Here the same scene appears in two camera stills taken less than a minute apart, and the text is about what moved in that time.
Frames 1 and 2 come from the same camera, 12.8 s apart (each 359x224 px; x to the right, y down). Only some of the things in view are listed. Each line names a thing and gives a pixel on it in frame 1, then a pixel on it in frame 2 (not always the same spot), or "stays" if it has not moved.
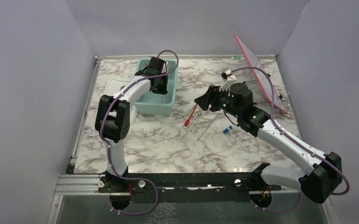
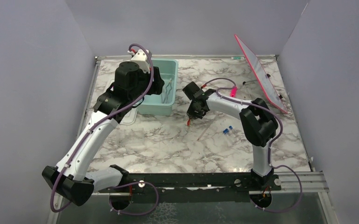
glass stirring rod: [206, 129] stays
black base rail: [146, 187] stays
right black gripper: [210, 97] -> [191, 113]
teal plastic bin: [156, 104] stays
